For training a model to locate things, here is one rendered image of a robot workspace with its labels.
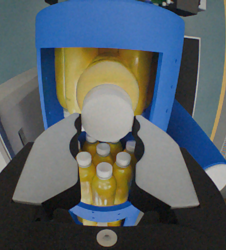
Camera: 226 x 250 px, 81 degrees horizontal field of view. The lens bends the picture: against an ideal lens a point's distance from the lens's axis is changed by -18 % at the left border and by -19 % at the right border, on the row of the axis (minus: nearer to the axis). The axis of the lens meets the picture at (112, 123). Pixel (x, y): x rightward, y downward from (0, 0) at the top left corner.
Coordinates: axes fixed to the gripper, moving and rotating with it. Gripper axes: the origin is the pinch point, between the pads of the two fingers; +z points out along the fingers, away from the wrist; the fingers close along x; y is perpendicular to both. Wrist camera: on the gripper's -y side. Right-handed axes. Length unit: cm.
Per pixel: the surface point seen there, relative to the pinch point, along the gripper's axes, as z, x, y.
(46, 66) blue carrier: 23.2, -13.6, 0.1
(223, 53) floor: 132, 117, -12
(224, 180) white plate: 28, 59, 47
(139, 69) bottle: 18.4, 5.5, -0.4
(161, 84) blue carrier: 10.7, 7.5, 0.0
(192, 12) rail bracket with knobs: 31.7, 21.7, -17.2
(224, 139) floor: 131, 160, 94
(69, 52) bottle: 18.2, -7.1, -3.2
